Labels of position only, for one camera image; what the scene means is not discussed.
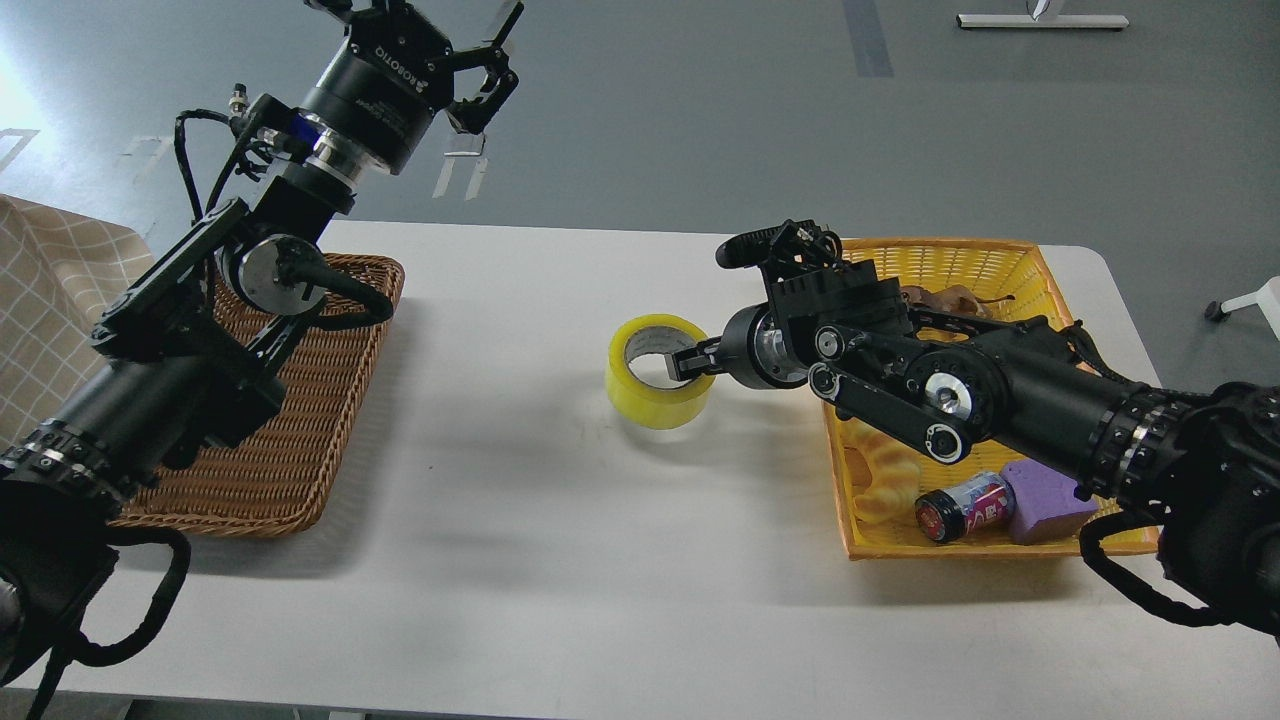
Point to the yellow toy croissant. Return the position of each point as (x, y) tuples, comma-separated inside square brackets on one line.
[(894, 474)]

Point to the beige checkered cloth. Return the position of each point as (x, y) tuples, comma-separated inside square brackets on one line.
[(59, 272)]

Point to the white stand base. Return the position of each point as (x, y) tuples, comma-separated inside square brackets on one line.
[(1042, 15)]

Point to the yellow plastic basket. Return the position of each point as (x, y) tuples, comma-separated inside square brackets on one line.
[(1063, 283)]

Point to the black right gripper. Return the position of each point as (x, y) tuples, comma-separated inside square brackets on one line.
[(734, 353)]

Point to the yellow tape roll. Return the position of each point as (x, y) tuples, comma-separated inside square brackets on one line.
[(659, 408)]

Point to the brown wicker basket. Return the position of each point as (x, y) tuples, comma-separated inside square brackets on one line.
[(277, 482)]

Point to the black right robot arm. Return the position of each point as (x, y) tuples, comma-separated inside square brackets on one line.
[(1196, 476)]

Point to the purple foam block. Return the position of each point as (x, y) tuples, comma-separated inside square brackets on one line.
[(1046, 507)]

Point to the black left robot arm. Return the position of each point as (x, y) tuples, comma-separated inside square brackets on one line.
[(193, 348)]

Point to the small red blue can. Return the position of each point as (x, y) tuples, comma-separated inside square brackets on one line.
[(948, 514)]

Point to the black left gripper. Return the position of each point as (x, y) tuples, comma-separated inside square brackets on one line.
[(378, 90)]

